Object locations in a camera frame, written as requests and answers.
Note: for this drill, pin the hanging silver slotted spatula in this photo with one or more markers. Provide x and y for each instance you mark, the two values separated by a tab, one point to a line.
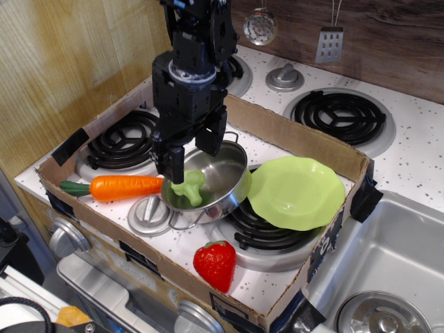
330	40

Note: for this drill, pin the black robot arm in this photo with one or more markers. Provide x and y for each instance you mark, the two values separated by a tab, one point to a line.
200	29

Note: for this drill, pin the red toy strawberry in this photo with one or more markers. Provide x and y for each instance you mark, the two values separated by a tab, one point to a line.
216	262

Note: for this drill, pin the light green plastic plate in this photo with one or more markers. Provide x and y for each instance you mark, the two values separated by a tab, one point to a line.
296	193

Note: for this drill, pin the silver sink drain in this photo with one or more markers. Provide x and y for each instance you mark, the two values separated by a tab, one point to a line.
377	311

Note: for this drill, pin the back right black burner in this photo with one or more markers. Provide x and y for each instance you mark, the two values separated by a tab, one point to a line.
351	116

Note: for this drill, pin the silver oven door handle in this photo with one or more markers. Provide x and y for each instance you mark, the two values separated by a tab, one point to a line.
115	302

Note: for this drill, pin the hanging silver strainer ladle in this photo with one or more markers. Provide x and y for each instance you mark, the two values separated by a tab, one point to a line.
260	25

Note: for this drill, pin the yellow object at bottom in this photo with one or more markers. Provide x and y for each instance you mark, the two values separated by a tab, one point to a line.
71	316

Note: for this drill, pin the orange toy carrot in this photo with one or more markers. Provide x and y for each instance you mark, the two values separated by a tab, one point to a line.
111	188

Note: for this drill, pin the front left black burner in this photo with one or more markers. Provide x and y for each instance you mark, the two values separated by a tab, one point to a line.
123	149

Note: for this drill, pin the green toy broccoli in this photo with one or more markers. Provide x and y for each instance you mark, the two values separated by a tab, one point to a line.
190	187

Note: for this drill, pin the cardboard fence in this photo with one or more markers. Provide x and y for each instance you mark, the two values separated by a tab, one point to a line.
171	259

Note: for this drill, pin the left oven front knob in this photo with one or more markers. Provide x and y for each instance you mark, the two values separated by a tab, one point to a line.
67	239

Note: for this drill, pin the silver stove knob in fence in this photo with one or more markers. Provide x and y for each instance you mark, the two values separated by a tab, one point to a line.
151	217

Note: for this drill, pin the front right black burner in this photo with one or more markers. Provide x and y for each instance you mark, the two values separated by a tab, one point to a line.
261	246

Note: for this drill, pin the oven knob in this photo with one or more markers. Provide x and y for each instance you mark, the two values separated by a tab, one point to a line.
67	239
193	318

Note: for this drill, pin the small steel pan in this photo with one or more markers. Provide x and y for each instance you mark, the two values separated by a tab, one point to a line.
227	183

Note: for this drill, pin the right oven front knob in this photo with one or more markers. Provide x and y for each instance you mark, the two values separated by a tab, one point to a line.
193	318

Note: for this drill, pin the silver toy sink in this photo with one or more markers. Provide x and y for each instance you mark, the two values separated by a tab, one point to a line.
398	249

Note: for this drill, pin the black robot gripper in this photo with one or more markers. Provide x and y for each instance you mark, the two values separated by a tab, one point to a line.
190	108

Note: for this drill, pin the silver stove knob at back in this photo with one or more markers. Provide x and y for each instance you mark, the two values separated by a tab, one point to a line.
285	79

